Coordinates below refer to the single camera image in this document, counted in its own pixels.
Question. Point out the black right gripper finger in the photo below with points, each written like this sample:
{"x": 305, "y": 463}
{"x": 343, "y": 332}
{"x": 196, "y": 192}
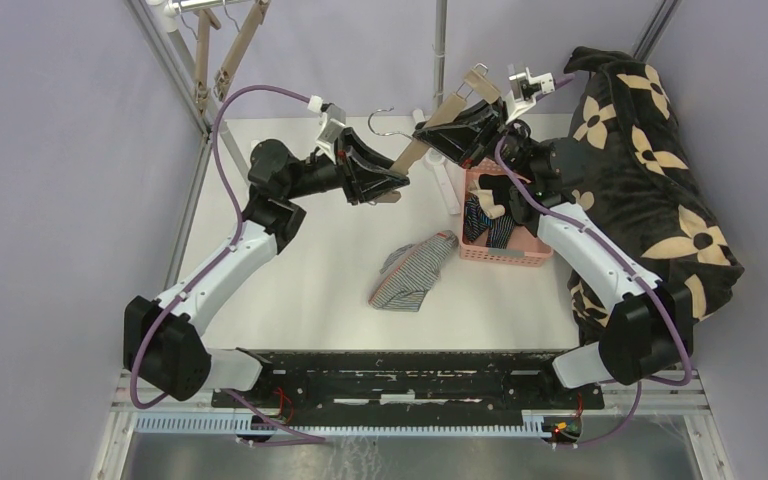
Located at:
{"x": 462, "y": 144}
{"x": 482, "y": 113}

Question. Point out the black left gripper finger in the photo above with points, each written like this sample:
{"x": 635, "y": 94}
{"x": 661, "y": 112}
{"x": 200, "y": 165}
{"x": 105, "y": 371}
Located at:
{"x": 359, "y": 159}
{"x": 385, "y": 189}

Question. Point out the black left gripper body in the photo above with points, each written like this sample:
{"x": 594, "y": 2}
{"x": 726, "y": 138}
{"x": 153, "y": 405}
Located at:
{"x": 348, "y": 167}

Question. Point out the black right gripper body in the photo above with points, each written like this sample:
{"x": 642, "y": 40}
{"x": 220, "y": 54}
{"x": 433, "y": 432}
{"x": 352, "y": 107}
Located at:
{"x": 512, "y": 141}

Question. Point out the wooden clip hanger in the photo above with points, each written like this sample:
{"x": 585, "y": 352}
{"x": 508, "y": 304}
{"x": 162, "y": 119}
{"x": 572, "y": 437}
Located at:
{"x": 450, "y": 113}
{"x": 225, "y": 75}
{"x": 207, "y": 21}

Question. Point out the black underwear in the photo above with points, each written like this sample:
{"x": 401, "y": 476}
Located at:
{"x": 493, "y": 200}

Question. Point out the dark striped underwear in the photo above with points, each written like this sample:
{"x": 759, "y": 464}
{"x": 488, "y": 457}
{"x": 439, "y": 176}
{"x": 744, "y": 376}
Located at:
{"x": 490, "y": 228}

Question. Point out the grey striped underwear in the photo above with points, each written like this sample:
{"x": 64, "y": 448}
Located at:
{"x": 410, "y": 272}

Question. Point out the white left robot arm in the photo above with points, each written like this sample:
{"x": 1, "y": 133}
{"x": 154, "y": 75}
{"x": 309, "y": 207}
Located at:
{"x": 162, "y": 342}

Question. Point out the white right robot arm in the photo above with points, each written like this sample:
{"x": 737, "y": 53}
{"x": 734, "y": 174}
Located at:
{"x": 649, "y": 320}

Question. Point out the silver clothes rack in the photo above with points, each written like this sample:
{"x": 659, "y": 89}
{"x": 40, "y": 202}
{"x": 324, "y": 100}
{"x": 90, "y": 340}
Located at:
{"x": 158, "y": 21}

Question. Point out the pink plastic basket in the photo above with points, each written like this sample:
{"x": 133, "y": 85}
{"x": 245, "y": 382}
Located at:
{"x": 523, "y": 249}

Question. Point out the black floral blanket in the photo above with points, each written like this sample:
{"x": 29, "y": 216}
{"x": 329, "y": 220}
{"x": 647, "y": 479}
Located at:
{"x": 638, "y": 187}

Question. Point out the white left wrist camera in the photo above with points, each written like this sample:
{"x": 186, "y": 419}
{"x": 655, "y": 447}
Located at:
{"x": 331, "y": 125}

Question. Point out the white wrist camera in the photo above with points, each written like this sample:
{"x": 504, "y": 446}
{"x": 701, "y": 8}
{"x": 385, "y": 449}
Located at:
{"x": 525, "y": 91}
{"x": 331, "y": 125}

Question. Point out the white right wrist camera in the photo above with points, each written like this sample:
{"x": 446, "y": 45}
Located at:
{"x": 525, "y": 91}

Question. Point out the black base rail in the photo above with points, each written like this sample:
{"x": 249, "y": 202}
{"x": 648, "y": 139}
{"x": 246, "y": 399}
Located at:
{"x": 413, "y": 389}

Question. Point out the white cable duct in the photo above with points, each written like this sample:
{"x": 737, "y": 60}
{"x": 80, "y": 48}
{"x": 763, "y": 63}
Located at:
{"x": 244, "y": 423}

